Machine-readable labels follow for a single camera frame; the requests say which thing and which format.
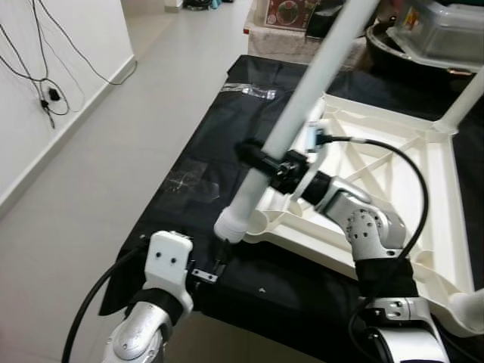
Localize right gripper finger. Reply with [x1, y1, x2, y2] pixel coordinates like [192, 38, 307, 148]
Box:
[236, 140, 282, 172]

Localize white plastic children table top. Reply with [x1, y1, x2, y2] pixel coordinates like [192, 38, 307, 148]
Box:
[244, 92, 484, 337]

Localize black tablecloth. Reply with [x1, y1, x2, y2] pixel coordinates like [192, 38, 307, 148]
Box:
[98, 54, 484, 363]

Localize flat clear tape patch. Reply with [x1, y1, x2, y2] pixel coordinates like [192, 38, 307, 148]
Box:
[163, 163, 216, 200]

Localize storage box with orange lid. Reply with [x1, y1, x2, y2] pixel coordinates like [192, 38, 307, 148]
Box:
[265, 0, 318, 31]

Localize black bag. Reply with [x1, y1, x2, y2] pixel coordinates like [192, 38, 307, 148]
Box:
[316, 0, 356, 39]

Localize clear plastic storage bin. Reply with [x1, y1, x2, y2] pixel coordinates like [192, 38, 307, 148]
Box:
[389, 0, 484, 73]

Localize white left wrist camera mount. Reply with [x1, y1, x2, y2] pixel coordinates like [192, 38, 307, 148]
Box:
[144, 231, 194, 296]

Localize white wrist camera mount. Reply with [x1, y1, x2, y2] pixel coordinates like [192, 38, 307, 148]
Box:
[291, 117, 334, 201]
[144, 231, 194, 296]

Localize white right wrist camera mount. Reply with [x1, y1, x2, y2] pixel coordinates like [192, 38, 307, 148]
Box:
[291, 117, 334, 201]

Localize black wall cable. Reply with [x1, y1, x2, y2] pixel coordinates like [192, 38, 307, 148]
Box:
[0, 0, 114, 129]

